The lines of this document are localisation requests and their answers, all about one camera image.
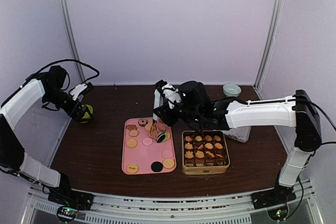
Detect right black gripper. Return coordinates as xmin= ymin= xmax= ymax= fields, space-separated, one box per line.
xmin=153 ymin=101 xmax=202 ymax=127

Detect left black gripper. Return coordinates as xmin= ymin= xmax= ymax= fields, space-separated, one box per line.
xmin=43 ymin=87 xmax=93 ymax=122

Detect metal serving tongs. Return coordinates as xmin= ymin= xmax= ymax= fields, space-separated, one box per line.
xmin=149 ymin=89 xmax=166 ymax=142

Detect green sandwich cookie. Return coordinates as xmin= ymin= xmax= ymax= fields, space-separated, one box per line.
xmin=156 ymin=132 xmax=169 ymax=143

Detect leaf cookie second row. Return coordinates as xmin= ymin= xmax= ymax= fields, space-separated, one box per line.
xmin=184 ymin=143 xmax=193 ymax=150

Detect star butter cookie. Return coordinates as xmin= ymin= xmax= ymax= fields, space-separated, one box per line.
xmin=205 ymin=151 xmax=215 ymax=158

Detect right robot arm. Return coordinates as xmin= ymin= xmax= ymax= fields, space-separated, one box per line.
xmin=153 ymin=80 xmax=322 ymax=204

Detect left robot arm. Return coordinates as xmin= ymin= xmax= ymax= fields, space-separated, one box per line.
xmin=1 ymin=63 xmax=93 ymax=205

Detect green plastic bowl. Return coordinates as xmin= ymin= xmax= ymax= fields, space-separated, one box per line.
xmin=79 ymin=104 xmax=93 ymax=123

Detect black sandwich cookie upper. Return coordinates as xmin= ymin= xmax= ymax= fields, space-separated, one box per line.
xmin=156 ymin=133 xmax=165 ymax=143

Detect black sandwich cookie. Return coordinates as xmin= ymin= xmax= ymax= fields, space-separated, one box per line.
xmin=151 ymin=161 xmax=163 ymax=173
xmin=156 ymin=133 xmax=165 ymax=143

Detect chocolate sprinkle donut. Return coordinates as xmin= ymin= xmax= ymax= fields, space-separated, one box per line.
xmin=138 ymin=118 xmax=148 ymax=127

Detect pink sandwich cookie upper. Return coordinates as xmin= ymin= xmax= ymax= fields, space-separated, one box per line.
xmin=142 ymin=137 xmax=153 ymax=146

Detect pink sandwich cookie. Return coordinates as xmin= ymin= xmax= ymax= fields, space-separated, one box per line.
xmin=142 ymin=137 xmax=153 ymax=146
xmin=162 ymin=150 xmax=174 ymax=159

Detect pink plastic tray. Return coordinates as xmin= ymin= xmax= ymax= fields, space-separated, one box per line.
xmin=121 ymin=118 xmax=176 ymax=175

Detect pink sandwich cookie lower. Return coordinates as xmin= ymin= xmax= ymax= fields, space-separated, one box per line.
xmin=162 ymin=150 xmax=174 ymax=159

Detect beige round biscuit left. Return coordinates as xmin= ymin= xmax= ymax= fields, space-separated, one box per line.
xmin=126 ymin=138 xmax=138 ymax=148

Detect beige round biscuit corner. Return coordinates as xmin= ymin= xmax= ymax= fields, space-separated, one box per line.
xmin=163 ymin=158 xmax=175 ymax=169

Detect gold cookie tin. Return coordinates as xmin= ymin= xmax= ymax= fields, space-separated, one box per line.
xmin=182 ymin=131 xmax=230 ymax=175

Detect black sandwich cookie lower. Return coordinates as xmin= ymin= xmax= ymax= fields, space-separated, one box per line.
xmin=151 ymin=161 xmax=163 ymax=173

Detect biscuit with pink stick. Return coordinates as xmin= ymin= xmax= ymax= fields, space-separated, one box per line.
xmin=126 ymin=163 xmax=139 ymax=174

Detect pale ceramic bowl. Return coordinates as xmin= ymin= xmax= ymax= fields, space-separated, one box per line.
xmin=223 ymin=83 xmax=241 ymax=97

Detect silver tin lid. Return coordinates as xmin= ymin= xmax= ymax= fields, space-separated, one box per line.
xmin=222 ymin=126 xmax=251 ymax=143

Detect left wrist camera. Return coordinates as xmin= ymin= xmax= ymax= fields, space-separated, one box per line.
xmin=69 ymin=82 xmax=93 ymax=101

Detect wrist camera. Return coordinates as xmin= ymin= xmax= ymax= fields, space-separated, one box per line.
xmin=69 ymin=82 xmax=93 ymax=101
xmin=153 ymin=80 xmax=182 ymax=109

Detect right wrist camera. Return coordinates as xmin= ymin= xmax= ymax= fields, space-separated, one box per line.
xmin=153 ymin=80 xmax=182 ymax=109

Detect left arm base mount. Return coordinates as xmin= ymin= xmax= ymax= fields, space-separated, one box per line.
xmin=48 ymin=191 xmax=94 ymax=223

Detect left aluminium frame post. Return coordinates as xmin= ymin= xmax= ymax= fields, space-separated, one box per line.
xmin=55 ymin=0 xmax=88 ymax=90

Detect aluminium frame post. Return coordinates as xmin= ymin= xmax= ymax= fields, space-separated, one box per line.
xmin=55 ymin=0 xmax=88 ymax=90
xmin=254 ymin=0 xmax=283 ymax=92

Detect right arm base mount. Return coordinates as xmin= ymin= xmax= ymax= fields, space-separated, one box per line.
xmin=251 ymin=189 xmax=296 ymax=222

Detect right aluminium frame post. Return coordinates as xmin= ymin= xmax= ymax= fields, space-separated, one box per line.
xmin=254 ymin=0 xmax=283 ymax=92

